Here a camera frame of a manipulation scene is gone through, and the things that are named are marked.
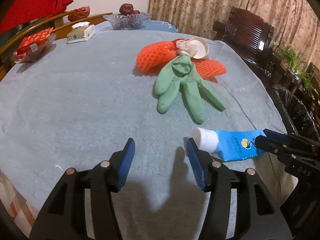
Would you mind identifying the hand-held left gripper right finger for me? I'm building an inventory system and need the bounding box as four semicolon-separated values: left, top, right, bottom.
186;137;293;240

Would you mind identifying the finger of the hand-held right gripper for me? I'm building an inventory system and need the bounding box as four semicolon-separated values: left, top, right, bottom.
254;135;298;156
262;129;320;148

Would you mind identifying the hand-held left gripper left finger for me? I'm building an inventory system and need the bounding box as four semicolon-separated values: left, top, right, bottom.
29;137;136;240

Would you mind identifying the trash bin with black bag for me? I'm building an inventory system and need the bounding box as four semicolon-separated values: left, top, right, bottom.
271;84;320;142

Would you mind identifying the blue squeeze tube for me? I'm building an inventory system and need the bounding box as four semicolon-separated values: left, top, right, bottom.
191;127;264;162

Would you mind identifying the green rubber glove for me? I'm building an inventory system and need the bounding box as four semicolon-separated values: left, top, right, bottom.
154;55;226;125

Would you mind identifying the long orange foam net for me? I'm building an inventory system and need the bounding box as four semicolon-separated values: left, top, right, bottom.
136;41;179;74

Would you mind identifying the white paper cup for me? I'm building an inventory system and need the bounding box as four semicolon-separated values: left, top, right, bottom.
190;37;209;60

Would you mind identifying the cream tissue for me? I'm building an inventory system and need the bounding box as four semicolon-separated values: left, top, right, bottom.
176;39;198;56

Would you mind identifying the beige scalloped table cover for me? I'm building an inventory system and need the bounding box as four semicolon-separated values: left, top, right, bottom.
269;152;299;205

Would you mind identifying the dark wooden side table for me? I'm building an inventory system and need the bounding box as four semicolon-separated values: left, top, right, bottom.
280;62;315;98

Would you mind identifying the dark wooden armchair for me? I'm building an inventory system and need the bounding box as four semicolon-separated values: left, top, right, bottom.
212;6;282;68
306;62;320;100

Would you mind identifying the potted green plant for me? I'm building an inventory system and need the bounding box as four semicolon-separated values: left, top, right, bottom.
274;42;317;95

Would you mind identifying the tissue box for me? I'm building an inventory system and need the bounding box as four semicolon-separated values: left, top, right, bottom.
66;22;96;44

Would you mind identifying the glass fruit bowl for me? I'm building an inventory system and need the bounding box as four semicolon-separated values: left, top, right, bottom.
102;12;152;30

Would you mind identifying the blue patterned tablecloth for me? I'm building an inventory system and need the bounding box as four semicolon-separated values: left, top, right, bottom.
100;19;179;33

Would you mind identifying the glass dish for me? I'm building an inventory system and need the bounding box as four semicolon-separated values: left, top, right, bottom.
13;34;57;64

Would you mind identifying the red patterned packet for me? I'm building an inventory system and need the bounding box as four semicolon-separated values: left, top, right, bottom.
14;27;54;58

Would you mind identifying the red plastic bag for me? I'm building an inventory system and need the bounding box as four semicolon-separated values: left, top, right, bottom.
67;6;90;22

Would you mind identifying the beige floral curtain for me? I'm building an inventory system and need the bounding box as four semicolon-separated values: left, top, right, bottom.
147;0;320;67

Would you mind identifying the red cloth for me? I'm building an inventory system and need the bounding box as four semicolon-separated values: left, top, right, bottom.
0;0;74;34

